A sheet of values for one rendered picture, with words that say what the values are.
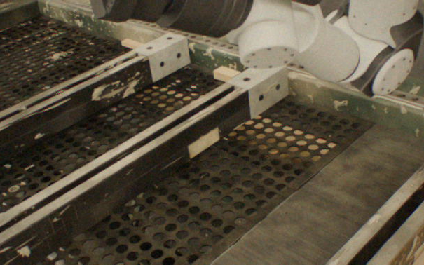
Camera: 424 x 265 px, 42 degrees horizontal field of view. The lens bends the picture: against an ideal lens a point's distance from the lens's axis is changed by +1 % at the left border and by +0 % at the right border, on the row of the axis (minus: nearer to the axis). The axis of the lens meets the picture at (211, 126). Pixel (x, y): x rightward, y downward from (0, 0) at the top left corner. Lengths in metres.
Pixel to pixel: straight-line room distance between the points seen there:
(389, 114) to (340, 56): 0.36
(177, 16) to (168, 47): 0.78
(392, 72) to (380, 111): 0.29
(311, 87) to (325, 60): 0.43
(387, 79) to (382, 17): 0.09
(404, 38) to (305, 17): 0.16
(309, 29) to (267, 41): 0.12
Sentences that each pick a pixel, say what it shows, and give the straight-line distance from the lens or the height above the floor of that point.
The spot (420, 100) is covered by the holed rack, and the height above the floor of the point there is 0.88.
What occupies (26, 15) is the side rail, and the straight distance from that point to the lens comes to 1.93.
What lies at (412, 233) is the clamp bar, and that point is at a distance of 0.77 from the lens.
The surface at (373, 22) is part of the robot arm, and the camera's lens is 0.79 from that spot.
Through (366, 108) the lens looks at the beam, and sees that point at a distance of 1.11.
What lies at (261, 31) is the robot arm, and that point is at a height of 1.43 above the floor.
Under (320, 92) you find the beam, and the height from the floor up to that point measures 0.90.
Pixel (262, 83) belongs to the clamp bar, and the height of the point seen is 0.99.
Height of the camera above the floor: 1.90
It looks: 50 degrees down
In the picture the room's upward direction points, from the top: 83 degrees counter-clockwise
